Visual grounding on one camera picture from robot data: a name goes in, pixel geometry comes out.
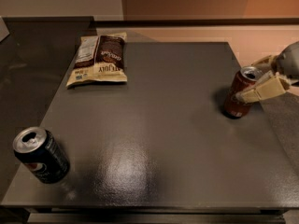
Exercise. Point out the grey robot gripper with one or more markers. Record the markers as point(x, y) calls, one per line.
point(289, 62)

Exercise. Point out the red coke can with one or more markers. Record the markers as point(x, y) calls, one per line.
point(234, 105)

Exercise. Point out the brown chip bag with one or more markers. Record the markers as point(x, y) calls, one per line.
point(99, 59)

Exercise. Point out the black pepsi can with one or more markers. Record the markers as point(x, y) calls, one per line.
point(38, 151)

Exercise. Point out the dark grey side cabinet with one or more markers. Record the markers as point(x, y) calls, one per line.
point(33, 61)

